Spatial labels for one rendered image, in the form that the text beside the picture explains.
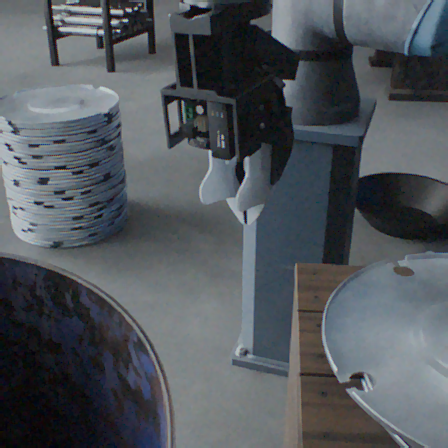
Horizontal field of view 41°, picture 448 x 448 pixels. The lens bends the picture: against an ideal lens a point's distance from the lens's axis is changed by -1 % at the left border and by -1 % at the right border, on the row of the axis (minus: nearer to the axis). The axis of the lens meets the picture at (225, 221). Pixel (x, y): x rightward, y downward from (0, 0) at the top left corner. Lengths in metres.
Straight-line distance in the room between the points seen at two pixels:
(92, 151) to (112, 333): 0.95
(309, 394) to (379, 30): 0.45
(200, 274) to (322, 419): 0.83
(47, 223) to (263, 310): 0.62
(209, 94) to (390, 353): 0.27
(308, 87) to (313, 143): 0.08
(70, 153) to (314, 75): 0.69
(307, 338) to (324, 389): 0.07
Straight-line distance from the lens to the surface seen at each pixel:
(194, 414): 1.01
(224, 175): 0.56
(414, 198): 1.67
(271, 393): 1.04
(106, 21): 2.88
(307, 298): 0.66
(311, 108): 0.84
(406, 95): 2.56
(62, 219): 1.42
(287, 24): 0.84
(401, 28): 0.77
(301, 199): 0.89
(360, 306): 0.59
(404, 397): 0.51
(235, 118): 0.46
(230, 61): 0.47
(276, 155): 0.53
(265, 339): 1.04
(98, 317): 0.46
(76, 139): 1.35
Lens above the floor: 0.73
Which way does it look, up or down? 29 degrees down
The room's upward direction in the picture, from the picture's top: straight up
